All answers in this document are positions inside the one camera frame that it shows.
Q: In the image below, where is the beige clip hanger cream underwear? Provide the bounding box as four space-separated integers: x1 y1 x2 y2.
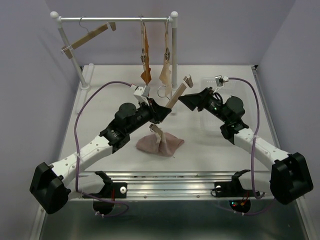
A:
164 19 171 64

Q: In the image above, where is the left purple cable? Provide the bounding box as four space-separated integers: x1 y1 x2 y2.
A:
74 80 137 218

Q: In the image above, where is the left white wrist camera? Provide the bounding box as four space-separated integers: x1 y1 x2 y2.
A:
133 85 151 104

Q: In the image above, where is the brown orange underwear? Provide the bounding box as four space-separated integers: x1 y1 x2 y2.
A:
140 27 152 85

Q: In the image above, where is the cream yellow underwear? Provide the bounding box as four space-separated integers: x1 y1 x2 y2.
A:
159 23 174 95

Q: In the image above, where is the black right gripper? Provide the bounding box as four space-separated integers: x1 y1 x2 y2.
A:
178 86 230 124

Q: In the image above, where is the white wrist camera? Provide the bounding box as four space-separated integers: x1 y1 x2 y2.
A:
133 85 151 104
214 75 229 92

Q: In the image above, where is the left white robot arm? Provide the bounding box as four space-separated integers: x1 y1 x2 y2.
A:
30 98 172 214

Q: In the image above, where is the aluminium mounting rail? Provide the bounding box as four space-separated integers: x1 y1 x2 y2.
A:
67 170 276 201

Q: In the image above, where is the white metal clothes rack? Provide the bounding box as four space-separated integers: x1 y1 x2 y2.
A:
50 11 178 116

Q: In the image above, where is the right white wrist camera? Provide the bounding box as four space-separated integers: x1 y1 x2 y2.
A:
214 75 229 92

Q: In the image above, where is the empty beige clip hanger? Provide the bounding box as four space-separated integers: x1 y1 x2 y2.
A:
61 22 117 59

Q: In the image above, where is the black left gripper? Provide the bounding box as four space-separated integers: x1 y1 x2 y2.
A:
126 97 172 135

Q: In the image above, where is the white plastic mesh basket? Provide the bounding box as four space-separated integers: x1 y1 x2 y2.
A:
199 77 253 131

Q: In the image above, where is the pink underwear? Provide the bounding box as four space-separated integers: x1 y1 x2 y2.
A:
135 132 185 157

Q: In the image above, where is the beige clip hanger brown underwear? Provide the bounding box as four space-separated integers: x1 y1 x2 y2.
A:
140 17 147 69

